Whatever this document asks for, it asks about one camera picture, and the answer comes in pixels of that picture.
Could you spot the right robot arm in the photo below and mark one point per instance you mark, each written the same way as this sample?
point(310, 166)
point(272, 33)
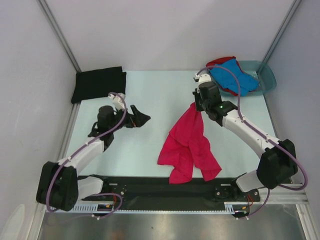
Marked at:
point(276, 157)

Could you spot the pink t shirt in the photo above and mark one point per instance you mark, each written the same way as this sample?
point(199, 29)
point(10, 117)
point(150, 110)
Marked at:
point(187, 147)

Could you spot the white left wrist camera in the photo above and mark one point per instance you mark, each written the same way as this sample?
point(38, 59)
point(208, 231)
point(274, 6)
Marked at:
point(117, 100)

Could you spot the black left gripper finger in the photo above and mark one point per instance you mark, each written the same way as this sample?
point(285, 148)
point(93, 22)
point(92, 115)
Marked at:
point(141, 119)
point(135, 112)

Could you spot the right aluminium corner post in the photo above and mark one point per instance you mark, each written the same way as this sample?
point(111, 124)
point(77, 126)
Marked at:
point(282, 29)

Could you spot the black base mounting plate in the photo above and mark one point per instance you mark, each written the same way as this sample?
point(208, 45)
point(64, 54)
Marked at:
point(157, 194)

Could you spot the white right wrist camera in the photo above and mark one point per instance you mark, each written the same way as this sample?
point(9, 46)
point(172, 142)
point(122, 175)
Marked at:
point(202, 78)

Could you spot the left aluminium corner post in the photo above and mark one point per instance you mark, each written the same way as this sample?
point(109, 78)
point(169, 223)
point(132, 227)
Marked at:
point(45, 8)

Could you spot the aluminium front rail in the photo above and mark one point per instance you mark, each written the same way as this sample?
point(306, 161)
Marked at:
point(277, 195)

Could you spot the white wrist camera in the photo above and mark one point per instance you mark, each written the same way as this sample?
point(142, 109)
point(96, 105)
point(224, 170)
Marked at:
point(117, 100)
point(202, 78)

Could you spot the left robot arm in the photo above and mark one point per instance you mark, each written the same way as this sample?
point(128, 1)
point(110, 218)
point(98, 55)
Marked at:
point(75, 160)

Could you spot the teal plastic basin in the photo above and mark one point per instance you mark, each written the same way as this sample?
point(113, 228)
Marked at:
point(257, 69)

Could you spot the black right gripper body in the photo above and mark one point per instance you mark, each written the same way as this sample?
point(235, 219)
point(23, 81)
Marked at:
point(200, 105)

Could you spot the blue t shirt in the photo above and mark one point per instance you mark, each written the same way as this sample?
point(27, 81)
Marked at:
point(224, 73)

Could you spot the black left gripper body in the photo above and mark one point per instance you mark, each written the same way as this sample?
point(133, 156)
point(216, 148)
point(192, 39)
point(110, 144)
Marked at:
point(127, 122)

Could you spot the red t shirt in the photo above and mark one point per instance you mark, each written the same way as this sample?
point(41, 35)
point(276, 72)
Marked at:
point(220, 61)

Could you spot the aluminium corner post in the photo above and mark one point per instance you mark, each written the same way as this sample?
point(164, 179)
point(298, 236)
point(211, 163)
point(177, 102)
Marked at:
point(282, 29)
point(45, 8)

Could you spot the folded black t shirt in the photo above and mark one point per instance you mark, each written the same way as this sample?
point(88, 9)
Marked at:
point(98, 83)

